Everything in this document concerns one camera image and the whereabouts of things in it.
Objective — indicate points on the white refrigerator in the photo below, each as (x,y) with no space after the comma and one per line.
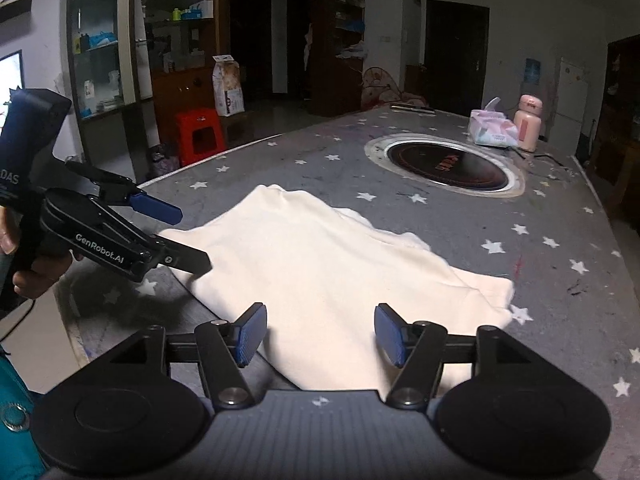
(569,106)

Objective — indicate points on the round black induction cooktop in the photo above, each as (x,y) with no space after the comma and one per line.
(453,166)

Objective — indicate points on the soft tissue pack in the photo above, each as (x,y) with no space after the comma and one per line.
(489,127)

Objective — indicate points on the dark wooden door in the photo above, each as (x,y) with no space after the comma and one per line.
(455,55)

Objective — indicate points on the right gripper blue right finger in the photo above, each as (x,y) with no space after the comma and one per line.
(398,339)

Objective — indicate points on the white paper sack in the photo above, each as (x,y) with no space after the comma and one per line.
(228,92)

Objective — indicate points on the person's left hand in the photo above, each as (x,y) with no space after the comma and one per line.
(37,273)

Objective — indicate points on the cream white garment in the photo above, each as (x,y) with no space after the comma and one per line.
(321,271)

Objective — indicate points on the pink thermos bottle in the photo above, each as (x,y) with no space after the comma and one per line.
(527,120)

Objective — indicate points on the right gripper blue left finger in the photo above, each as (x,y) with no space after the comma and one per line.
(242,337)

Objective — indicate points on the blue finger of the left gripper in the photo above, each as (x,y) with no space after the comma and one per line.
(157,209)
(183,257)

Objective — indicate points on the water dispenser with blue bottle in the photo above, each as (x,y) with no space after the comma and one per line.
(531,77)

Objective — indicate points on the dark wooden shelf cabinet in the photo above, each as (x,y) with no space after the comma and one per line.
(326,52)

